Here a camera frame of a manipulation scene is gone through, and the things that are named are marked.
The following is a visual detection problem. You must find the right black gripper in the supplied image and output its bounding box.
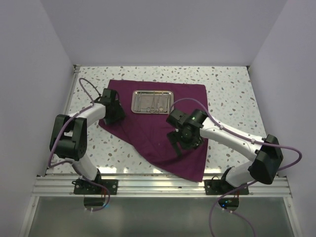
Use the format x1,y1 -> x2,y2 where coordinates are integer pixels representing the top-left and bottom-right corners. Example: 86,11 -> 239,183
167,127 -> 204,157

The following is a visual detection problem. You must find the purple surgical drape cloth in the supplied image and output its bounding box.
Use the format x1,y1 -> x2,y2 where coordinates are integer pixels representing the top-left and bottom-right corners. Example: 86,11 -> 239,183
99,80 -> 208,182

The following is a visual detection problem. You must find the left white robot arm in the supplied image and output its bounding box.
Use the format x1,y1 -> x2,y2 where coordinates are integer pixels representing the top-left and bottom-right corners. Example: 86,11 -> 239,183
48,99 -> 125,194

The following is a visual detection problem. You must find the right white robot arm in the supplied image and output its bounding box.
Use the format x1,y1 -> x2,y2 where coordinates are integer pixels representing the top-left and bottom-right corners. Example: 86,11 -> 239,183
166,109 -> 283,194

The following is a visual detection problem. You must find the stainless steel instrument tray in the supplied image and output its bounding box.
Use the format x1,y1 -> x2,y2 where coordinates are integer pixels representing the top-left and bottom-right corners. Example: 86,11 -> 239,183
131,90 -> 174,115

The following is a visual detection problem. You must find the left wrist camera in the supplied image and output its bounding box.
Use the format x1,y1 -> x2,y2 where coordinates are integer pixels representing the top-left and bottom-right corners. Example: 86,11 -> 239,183
100,88 -> 119,105

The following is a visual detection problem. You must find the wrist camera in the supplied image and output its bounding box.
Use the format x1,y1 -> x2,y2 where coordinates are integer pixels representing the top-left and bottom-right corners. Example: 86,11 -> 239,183
166,109 -> 189,128
100,88 -> 119,105

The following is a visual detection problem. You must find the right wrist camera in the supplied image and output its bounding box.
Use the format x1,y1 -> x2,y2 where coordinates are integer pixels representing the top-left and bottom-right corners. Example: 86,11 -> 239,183
166,109 -> 189,128

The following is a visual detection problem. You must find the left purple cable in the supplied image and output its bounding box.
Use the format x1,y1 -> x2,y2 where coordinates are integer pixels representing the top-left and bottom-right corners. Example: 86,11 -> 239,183
47,78 -> 111,213

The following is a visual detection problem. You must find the purple cable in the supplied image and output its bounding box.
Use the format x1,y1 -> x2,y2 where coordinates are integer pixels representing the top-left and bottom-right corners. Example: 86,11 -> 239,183
47,78 -> 111,213
169,98 -> 303,237

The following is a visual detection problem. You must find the aluminium left side rail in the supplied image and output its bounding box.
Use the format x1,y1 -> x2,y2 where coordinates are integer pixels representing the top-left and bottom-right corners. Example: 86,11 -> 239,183
63,65 -> 81,114

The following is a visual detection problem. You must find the aluminium rail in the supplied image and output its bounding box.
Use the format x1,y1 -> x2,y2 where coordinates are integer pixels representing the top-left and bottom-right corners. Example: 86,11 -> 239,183
63,65 -> 81,114
31,175 -> 292,198

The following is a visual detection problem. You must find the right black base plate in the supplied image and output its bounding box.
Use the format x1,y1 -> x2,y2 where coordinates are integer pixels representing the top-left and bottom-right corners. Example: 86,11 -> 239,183
203,179 -> 248,196

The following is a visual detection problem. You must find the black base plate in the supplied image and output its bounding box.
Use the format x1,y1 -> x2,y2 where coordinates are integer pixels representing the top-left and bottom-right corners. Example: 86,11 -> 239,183
203,179 -> 248,196
72,179 -> 119,195

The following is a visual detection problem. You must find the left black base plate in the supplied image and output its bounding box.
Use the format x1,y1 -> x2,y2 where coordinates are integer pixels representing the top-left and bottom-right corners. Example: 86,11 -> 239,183
72,179 -> 119,195

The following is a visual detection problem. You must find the aluminium front rail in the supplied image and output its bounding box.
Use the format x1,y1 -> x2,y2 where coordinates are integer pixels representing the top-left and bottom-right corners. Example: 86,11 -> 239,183
31,175 -> 292,198

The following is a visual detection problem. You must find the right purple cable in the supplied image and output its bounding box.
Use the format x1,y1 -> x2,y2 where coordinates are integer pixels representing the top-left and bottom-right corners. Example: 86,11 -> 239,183
169,98 -> 303,237

